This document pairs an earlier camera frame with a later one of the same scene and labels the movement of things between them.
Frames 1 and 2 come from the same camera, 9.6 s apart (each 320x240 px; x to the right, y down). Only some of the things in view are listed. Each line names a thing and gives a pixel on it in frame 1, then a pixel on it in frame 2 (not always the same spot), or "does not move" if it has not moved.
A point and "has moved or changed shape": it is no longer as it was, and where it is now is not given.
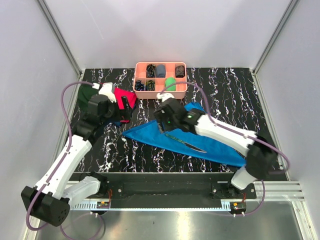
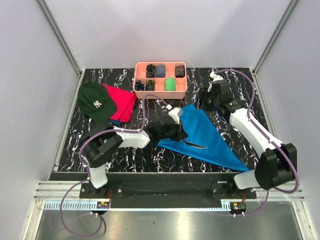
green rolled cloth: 169,81 does not move
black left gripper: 122,114 to 180,133
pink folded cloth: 131,97 does not move
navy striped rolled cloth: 139,86 does not move
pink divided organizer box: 152,78 does not move
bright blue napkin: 204,146 has moved or changed shape
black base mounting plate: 170,190 does not move
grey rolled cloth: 160,70 does not move
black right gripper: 160,116 to 205,92
